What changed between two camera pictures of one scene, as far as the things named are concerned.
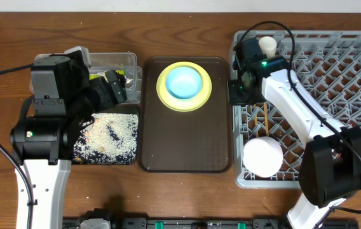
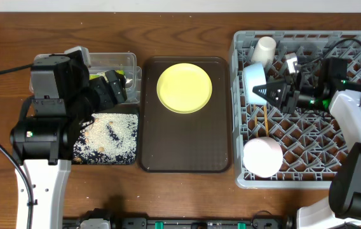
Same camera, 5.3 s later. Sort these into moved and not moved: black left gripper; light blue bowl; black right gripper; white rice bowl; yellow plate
Moved: black right gripper; light blue bowl
Not moved: yellow plate; white rice bowl; black left gripper
